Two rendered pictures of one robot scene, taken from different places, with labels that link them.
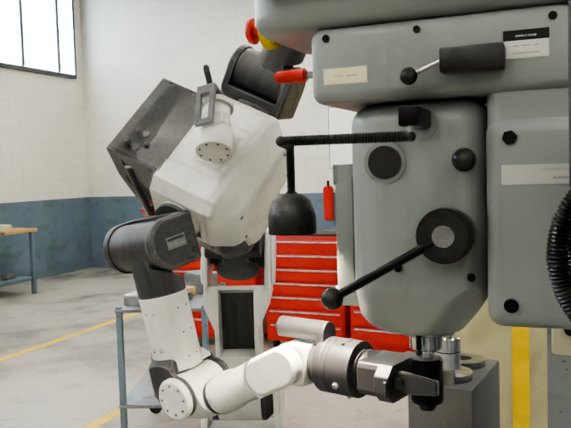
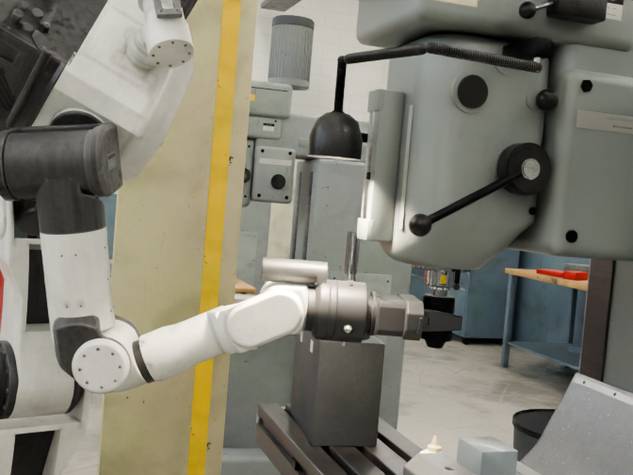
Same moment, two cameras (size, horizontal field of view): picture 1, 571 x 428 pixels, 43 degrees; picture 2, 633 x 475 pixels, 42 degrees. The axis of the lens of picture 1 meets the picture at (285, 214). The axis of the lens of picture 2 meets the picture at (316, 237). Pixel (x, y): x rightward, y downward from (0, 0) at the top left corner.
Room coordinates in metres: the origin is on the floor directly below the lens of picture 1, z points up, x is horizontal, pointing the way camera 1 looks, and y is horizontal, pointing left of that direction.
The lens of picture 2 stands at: (0.24, 0.73, 1.40)
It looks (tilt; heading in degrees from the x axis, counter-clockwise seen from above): 3 degrees down; 319
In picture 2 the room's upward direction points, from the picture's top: 5 degrees clockwise
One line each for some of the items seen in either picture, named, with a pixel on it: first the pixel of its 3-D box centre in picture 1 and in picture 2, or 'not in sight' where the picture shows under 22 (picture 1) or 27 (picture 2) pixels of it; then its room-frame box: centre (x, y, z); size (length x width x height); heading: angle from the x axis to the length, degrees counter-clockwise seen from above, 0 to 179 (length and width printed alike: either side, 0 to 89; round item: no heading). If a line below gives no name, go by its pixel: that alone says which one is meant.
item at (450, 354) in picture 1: (448, 356); not in sight; (1.33, -0.30, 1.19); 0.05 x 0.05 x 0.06
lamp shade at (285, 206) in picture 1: (291, 212); (335, 134); (1.08, -0.01, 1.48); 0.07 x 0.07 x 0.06
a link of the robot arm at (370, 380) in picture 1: (372, 373); (375, 315); (1.09, -0.13, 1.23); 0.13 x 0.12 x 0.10; 143
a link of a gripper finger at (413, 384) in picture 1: (416, 385); (440, 321); (1.01, -0.18, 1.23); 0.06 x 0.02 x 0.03; 53
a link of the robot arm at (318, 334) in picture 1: (313, 351); (298, 298); (1.17, -0.04, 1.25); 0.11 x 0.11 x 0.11; 53
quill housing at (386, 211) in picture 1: (426, 217); (455, 155); (1.03, -0.20, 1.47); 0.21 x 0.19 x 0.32; 158
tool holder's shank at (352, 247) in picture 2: not in sight; (351, 262); (1.33, -0.30, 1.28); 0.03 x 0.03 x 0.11
